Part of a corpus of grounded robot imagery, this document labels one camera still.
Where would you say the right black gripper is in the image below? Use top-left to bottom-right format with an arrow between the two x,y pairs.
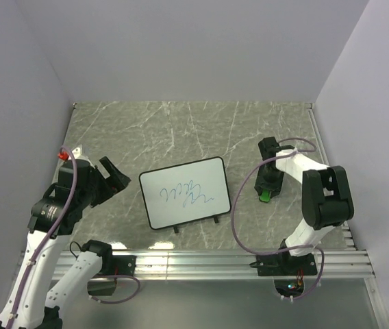
254,162 -> 284,197

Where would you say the green whiteboard eraser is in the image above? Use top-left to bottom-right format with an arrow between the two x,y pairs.
259,189 -> 271,203

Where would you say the small black-framed whiteboard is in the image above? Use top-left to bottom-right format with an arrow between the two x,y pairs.
139,156 -> 231,230

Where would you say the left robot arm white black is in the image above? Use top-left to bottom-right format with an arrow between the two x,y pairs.
0,156 -> 130,328

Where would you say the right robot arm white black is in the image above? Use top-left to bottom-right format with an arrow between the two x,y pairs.
254,137 -> 354,274

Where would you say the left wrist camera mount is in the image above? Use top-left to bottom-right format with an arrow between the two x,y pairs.
58,145 -> 92,165

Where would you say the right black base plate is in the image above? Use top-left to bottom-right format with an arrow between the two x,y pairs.
249,253 -> 318,276

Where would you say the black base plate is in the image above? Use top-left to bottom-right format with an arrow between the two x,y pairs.
94,255 -> 137,278
249,253 -> 318,276

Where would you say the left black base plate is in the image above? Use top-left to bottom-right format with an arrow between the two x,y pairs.
94,255 -> 137,278

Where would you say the aluminium right side rail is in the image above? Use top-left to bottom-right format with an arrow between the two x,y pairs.
302,103 -> 355,250

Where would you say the aluminium rail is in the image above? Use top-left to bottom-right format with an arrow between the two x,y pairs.
302,103 -> 355,250
12,249 -> 377,282

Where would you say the aluminium front rail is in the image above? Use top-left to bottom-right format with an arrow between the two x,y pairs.
12,249 -> 377,282

